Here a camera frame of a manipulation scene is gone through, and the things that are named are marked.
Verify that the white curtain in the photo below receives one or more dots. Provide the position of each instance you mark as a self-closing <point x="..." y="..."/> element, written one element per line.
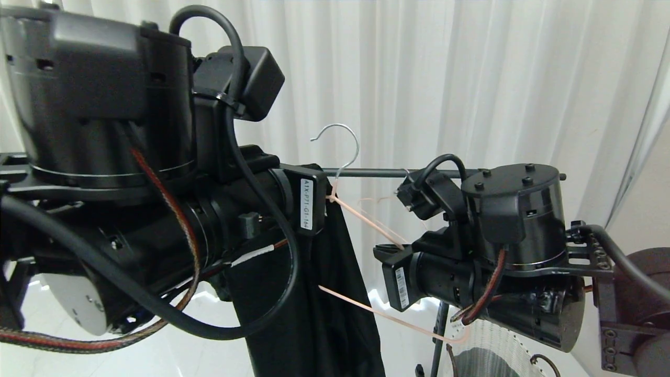
<point x="471" y="78"/>

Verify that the white laundry basket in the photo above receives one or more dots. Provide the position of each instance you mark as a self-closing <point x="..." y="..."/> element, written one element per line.
<point x="487" y="361"/>

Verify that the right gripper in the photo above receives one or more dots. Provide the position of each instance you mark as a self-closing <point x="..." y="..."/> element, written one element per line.
<point x="434" y="277"/>

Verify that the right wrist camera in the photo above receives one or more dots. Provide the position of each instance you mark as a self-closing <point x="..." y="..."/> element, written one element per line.
<point x="419" y="196"/>

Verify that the black clothes rack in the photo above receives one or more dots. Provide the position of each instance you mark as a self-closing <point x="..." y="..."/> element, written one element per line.
<point x="366" y="173"/>

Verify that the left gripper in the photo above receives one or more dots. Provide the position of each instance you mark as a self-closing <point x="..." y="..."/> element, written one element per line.
<point x="309" y="199"/>

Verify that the black garment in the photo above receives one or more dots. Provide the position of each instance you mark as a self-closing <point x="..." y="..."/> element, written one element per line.
<point x="314" y="314"/>

